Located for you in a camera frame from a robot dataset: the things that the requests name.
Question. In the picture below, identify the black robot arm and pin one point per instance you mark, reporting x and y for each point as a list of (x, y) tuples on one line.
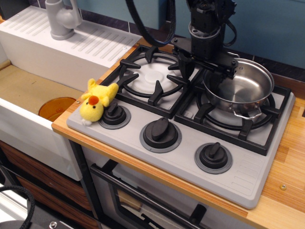
[(206, 16)]

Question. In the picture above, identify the black stove knob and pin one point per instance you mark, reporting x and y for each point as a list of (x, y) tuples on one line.
[(115, 117), (160, 136), (213, 158)]

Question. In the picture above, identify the black left burner grate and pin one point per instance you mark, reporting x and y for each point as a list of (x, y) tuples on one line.
[(150, 83)]

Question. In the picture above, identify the black left stove knob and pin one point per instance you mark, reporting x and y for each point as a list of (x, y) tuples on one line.
[(115, 117)]

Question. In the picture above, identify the grey toy faucet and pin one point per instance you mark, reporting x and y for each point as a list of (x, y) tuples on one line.
[(62, 21)]

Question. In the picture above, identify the wooden drawer cabinet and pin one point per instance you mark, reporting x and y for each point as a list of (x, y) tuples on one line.
[(50, 188)]

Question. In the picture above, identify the yellow stuffed duck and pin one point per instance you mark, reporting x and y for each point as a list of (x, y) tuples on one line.
[(95, 100)]

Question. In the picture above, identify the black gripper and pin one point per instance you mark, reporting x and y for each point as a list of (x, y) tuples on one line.
[(206, 50)]

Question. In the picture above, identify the black right stove knob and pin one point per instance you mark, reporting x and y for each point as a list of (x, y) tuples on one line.
[(213, 158)]

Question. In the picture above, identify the white toy sink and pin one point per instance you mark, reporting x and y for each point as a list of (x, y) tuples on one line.
[(35, 68)]

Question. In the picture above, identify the stainless steel pan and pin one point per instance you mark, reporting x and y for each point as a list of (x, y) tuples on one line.
[(245, 94)]

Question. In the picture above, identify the oven door with black handle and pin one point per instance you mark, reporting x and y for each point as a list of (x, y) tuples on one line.
[(105, 173)]

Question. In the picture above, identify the grey toy stove top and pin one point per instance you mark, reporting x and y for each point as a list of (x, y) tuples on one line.
[(242, 183)]

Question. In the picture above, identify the black right burner grate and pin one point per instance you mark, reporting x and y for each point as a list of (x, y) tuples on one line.
[(260, 135)]

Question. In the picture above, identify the black middle stove knob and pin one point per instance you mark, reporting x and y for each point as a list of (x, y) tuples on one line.
[(160, 136)]

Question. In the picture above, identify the black burner grate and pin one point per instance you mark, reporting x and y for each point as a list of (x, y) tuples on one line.
[(260, 135), (150, 83)]

